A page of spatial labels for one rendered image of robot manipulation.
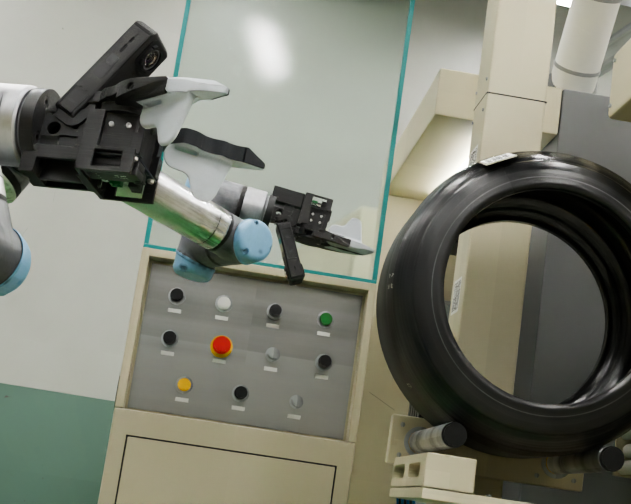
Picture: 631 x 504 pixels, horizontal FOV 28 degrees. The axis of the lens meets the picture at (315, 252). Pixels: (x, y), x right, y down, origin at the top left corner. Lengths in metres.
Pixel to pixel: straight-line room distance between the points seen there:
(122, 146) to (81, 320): 10.02
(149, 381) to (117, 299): 8.26
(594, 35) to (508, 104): 0.65
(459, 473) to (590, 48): 1.47
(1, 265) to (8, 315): 9.80
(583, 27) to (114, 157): 2.32
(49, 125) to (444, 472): 1.22
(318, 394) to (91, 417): 8.20
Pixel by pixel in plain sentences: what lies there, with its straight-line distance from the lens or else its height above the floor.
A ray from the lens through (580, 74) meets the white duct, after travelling 3.34.
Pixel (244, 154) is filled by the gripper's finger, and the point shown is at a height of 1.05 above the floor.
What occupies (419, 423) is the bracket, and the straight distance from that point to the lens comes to 2.53.
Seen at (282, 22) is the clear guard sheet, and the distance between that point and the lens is 3.09.
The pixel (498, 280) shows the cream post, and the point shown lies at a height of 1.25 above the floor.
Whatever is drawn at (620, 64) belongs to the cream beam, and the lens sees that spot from 2.74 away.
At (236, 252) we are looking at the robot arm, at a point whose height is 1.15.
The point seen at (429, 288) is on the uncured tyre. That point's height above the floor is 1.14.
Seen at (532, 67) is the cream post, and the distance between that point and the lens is 2.76.
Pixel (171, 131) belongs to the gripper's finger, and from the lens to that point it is 1.05.
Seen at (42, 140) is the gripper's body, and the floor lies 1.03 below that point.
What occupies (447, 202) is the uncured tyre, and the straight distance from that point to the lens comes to 2.25.
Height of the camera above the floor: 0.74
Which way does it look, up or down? 11 degrees up
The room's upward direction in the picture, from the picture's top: 8 degrees clockwise
